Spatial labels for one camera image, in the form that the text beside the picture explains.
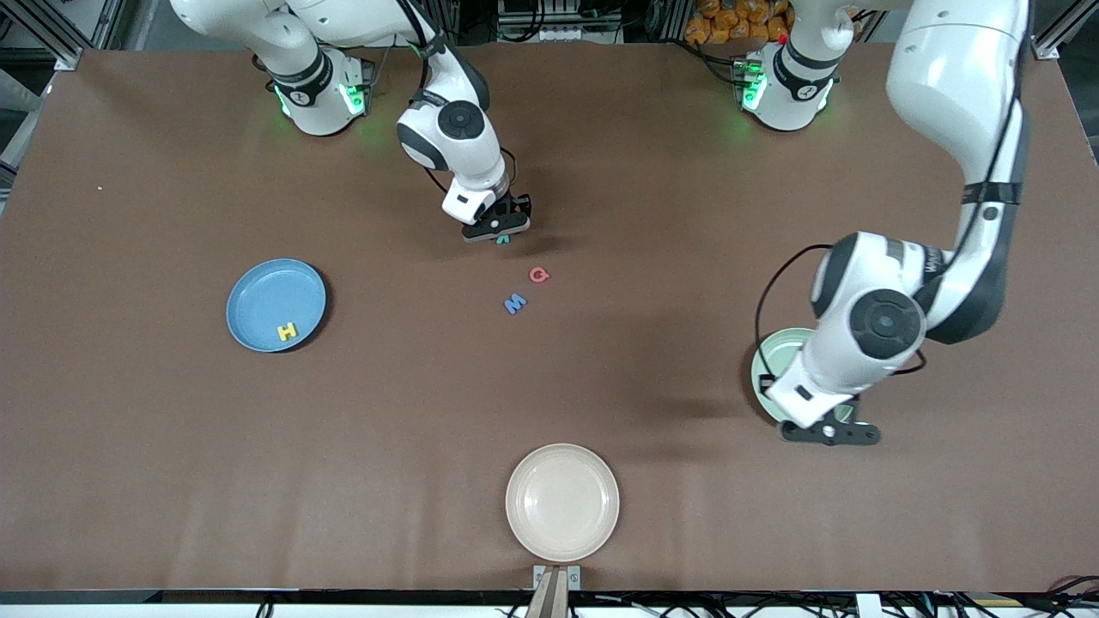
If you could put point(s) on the green plate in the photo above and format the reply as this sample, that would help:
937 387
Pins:
777 348

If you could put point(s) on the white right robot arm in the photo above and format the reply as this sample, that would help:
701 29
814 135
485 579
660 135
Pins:
459 120

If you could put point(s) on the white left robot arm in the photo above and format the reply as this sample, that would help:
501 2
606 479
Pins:
880 322

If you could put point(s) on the red uppercase letter G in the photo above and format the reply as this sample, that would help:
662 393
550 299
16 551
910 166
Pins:
539 275

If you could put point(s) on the metal equipment rack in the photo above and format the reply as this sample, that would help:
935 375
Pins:
558 21

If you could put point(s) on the yellow uppercase letter H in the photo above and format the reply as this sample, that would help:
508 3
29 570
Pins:
287 330

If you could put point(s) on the brown table mat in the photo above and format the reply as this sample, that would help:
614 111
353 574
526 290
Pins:
549 403

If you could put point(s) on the blue uppercase letter M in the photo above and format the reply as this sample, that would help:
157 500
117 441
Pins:
514 303

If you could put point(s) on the orange fruit pile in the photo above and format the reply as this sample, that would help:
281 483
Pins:
730 21

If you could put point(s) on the cream plate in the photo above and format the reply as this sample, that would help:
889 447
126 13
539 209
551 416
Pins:
562 502

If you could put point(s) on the aluminium frame post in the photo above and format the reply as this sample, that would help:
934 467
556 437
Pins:
69 58
1045 47

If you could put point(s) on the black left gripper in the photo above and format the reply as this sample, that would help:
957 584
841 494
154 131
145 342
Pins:
856 397

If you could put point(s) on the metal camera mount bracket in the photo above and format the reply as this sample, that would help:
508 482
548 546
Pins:
556 592

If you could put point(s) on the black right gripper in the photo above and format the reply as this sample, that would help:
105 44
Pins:
518 205

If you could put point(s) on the blue plate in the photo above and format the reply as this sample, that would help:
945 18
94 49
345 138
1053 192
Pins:
266 296

